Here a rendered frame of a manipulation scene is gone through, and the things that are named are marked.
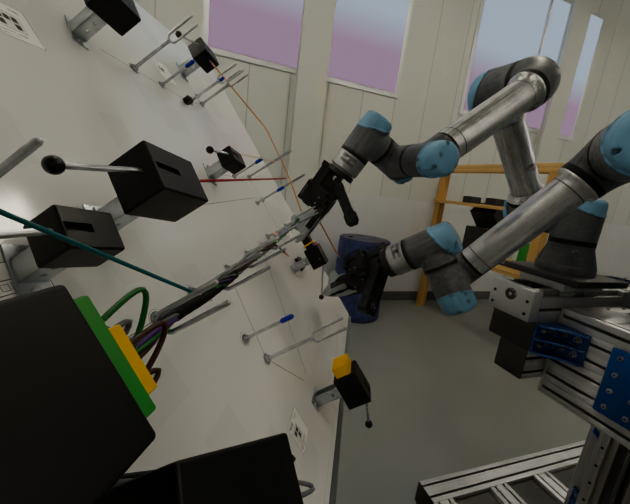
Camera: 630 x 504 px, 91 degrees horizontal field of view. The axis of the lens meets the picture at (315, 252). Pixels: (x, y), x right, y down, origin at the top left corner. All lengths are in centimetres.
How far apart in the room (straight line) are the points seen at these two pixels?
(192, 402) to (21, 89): 37
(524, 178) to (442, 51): 336
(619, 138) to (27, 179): 76
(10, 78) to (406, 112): 377
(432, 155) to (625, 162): 29
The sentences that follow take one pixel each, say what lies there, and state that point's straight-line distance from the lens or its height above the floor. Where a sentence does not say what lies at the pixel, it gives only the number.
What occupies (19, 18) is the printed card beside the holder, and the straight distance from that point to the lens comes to 57.
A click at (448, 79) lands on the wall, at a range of 441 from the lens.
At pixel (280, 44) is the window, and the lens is 356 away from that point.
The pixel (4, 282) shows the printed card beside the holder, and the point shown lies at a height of 123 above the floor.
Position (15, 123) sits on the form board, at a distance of 43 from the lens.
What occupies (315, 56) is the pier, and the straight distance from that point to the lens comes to 356.
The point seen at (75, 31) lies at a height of 150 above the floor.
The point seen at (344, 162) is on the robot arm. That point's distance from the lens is 77.
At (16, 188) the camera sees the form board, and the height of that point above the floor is 129.
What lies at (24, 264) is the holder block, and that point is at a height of 124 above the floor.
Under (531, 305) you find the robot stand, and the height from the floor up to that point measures 108.
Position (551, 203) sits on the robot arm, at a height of 135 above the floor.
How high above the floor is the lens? 132
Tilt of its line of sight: 12 degrees down
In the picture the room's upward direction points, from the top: 7 degrees clockwise
